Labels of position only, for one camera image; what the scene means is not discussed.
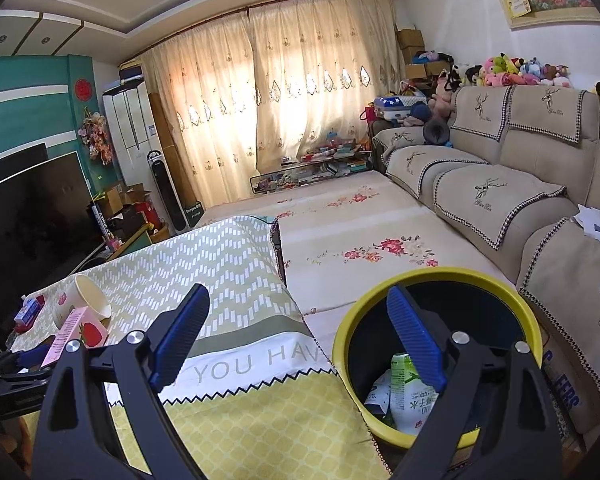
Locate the pink carton box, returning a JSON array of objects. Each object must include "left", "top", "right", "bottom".
[{"left": 41, "top": 307, "right": 108, "bottom": 367}]

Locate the green capped plastic bottle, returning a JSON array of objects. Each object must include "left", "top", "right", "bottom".
[{"left": 389, "top": 353, "right": 438, "bottom": 436}]

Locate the colourful paper cup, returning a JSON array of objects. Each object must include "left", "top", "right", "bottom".
[{"left": 52, "top": 274, "right": 111, "bottom": 328}]

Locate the white blue snack wrapper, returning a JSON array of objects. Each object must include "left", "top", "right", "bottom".
[{"left": 364, "top": 370, "right": 391, "bottom": 419}]

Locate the yellow rimmed black trash bin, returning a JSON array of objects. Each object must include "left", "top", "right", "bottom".
[{"left": 332, "top": 266, "right": 542, "bottom": 450}]

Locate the red blue card box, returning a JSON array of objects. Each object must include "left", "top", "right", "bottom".
[{"left": 14, "top": 295, "right": 45, "bottom": 334}]

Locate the black flat television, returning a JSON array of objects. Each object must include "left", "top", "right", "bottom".
[{"left": 0, "top": 153, "right": 102, "bottom": 347}]

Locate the yellow green patterned tablecloth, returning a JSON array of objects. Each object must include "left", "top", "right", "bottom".
[{"left": 9, "top": 213, "right": 391, "bottom": 480}]

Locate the beige sectional sofa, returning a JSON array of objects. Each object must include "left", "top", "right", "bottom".
[{"left": 373, "top": 86, "right": 600, "bottom": 434}]

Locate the floral white mattress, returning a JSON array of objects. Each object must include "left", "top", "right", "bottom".
[{"left": 201, "top": 171, "right": 505, "bottom": 352}]

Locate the artificial flower bouquet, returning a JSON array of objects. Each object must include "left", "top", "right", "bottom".
[{"left": 78, "top": 107, "right": 114, "bottom": 166}]

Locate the black tower fan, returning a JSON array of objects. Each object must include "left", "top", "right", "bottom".
[{"left": 147, "top": 150, "right": 188, "bottom": 233}]

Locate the low shelf of books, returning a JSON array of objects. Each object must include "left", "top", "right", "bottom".
[{"left": 250, "top": 143, "right": 373, "bottom": 195}]

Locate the pile of plush toys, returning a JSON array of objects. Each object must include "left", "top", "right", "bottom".
[{"left": 371, "top": 51, "right": 574, "bottom": 134}]

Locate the cream embroidered curtain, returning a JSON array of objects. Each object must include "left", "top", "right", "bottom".
[{"left": 140, "top": 0, "right": 403, "bottom": 207}]

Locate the cardboard boxes stack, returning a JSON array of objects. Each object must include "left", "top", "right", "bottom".
[{"left": 396, "top": 28, "right": 453, "bottom": 80}]

